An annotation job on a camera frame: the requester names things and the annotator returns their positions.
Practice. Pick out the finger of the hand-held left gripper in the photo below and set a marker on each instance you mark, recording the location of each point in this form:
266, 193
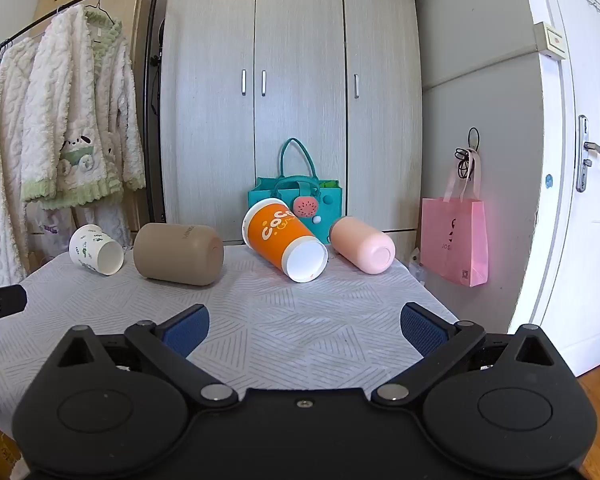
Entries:
7, 301

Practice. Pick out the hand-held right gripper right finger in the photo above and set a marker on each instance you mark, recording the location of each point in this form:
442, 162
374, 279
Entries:
422, 332

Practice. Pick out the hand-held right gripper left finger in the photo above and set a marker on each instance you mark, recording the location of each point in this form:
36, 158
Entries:
186, 331

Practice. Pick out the orange paper cup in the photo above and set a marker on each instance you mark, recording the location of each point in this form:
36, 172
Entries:
280, 240

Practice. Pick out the tan matte cup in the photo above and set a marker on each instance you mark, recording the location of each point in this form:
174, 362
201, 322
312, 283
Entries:
175, 254

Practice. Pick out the white green-print paper cup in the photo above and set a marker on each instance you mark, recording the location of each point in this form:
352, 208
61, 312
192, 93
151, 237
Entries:
91, 249

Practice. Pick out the pink matte cup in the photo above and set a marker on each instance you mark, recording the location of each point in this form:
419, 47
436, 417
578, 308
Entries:
360, 242

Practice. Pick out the white pants purple print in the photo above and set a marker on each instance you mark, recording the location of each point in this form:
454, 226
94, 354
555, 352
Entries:
55, 227

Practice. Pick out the white patterned tablecloth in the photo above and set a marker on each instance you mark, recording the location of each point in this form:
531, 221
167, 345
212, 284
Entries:
280, 320

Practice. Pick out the pink shopping bag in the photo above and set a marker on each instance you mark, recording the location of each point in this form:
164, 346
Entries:
452, 240

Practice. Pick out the teal felt tote bag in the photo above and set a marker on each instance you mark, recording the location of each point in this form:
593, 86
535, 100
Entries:
325, 210

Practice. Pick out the white door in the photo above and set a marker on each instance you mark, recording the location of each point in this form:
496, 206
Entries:
590, 240

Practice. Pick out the white fluffy robe green trim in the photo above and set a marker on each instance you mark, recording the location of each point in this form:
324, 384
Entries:
75, 110

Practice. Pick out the black clothes rack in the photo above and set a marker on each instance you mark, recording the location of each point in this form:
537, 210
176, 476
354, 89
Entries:
150, 60

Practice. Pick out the grey wood-grain wardrobe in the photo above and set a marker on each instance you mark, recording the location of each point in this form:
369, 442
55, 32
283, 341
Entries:
300, 50

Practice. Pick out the white wall box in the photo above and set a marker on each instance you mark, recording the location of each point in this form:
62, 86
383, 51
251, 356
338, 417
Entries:
550, 40

